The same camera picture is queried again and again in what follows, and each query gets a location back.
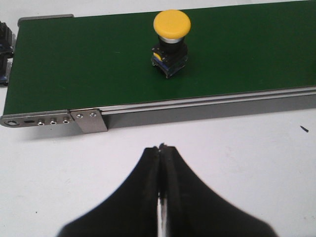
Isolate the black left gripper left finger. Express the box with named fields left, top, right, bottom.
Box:
left=58, top=147, right=159, bottom=237

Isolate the steel conveyor end plate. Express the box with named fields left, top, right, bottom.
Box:
left=17, top=14, right=74, bottom=27
left=0, top=110, right=74, bottom=128

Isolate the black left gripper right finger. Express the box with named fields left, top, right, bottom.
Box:
left=159, top=144, right=277, bottom=237

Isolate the aluminium conveyor side rail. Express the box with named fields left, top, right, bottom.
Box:
left=98, top=86, right=316, bottom=115

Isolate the steel conveyor bracket leg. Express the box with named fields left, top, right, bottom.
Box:
left=70, top=109, right=108, bottom=133

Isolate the yellow mushroom push button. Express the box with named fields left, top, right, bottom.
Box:
left=151, top=9, right=191, bottom=79

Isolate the green conveyor belt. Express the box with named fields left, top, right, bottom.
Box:
left=3, top=0, right=316, bottom=115

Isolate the far steel conveyor end plate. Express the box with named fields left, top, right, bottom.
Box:
left=17, top=14, right=74, bottom=27

